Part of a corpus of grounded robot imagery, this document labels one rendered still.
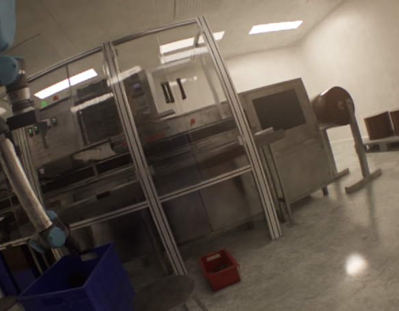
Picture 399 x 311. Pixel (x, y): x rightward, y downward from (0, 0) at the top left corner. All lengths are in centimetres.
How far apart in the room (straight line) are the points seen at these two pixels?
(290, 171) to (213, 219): 79
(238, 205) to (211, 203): 23
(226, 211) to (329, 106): 136
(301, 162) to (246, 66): 380
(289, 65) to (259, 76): 94
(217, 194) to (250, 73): 403
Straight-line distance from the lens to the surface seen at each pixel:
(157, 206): 155
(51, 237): 106
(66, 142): 234
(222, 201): 191
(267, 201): 168
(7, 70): 78
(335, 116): 234
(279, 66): 595
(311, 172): 220
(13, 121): 93
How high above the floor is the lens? 77
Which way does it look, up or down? level
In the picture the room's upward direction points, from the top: 19 degrees counter-clockwise
